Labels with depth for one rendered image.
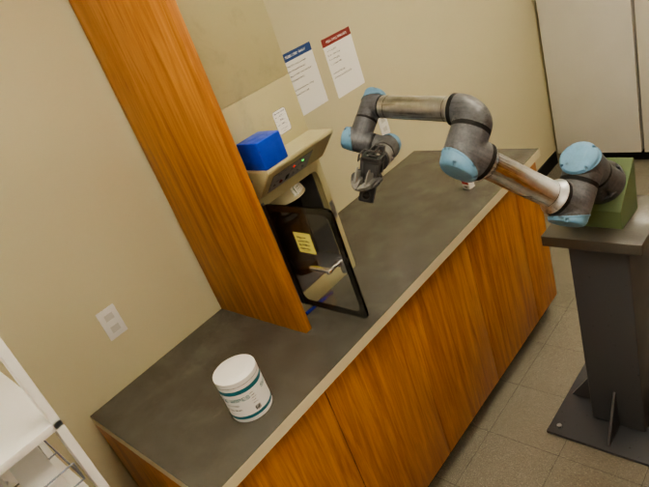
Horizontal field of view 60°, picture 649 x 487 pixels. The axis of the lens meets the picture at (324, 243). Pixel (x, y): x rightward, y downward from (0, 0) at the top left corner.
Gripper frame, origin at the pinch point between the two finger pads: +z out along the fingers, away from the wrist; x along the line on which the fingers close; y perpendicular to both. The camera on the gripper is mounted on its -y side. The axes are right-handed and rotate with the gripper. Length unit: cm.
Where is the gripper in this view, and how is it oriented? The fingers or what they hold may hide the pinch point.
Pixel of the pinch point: (357, 190)
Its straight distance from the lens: 165.2
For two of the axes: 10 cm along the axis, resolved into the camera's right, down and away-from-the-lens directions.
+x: 9.3, 2.5, -2.8
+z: -3.7, 4.7, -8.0
